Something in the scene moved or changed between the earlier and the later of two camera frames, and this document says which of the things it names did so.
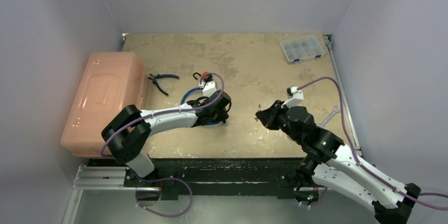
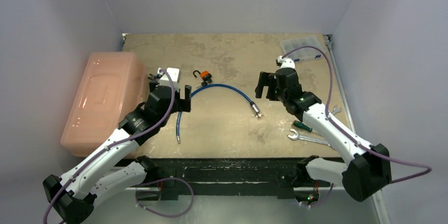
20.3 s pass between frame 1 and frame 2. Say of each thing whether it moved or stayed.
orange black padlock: stayed
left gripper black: moved
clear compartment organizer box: stayed
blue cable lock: moved
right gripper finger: moved
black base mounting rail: stayed
